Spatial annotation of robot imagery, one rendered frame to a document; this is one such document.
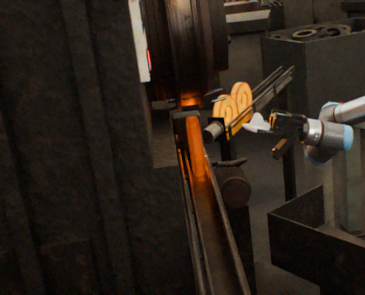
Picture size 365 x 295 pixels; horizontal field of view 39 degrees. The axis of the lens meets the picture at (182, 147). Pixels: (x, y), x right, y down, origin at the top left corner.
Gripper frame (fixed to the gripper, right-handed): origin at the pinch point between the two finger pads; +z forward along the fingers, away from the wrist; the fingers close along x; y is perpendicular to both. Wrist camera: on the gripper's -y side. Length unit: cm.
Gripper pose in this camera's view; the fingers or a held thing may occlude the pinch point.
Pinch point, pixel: (245, 127)
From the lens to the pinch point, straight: 176.2
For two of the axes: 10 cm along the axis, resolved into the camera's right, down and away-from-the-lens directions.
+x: 0.4, 3.0, -9.5
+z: -9.8, -1.6, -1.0
